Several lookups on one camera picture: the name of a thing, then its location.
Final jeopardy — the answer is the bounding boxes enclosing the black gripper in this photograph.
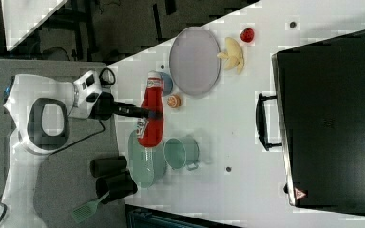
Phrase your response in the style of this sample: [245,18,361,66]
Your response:
[89,92,163,121]

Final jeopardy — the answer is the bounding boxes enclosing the red ketchup bottle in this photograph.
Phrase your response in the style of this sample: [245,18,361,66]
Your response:
[138,71,163,147]

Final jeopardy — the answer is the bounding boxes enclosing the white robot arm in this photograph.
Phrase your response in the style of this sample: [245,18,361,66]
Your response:
[0,70,162,228]

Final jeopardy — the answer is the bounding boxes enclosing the green oval strainer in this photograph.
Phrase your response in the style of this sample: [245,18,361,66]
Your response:
[127,130,166,188]

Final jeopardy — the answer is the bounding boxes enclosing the blue bowl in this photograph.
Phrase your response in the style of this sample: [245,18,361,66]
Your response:
[160,72,173,97]

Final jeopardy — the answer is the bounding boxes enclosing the orange slice toy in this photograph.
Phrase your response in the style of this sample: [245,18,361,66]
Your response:
[167,94,182,108]

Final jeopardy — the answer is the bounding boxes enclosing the black cylinder cup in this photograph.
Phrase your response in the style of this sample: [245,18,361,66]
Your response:
[96,171,138,204]
[89,156,127,178]

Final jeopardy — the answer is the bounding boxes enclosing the green metal cup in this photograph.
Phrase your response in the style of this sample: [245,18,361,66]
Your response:
[163,136,200,171]

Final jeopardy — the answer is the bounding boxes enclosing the grey round plate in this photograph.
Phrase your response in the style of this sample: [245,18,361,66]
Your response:
[169,27,221,97]

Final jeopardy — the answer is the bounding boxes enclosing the green slotted spatula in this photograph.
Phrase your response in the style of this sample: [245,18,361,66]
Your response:
[71,192,109,223]

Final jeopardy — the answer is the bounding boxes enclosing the peeled banana toy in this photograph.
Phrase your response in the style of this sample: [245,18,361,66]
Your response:
[217,37,244,74]

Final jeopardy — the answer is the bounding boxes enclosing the small red strawberry toy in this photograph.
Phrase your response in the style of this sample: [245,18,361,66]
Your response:
[240,28,255,43]

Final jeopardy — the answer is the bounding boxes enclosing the black toaster oven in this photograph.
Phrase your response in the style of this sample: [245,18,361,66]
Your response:
[271,29,365,216]

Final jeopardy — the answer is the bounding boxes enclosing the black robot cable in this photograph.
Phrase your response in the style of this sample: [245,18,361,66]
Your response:
[48,67,117,156]

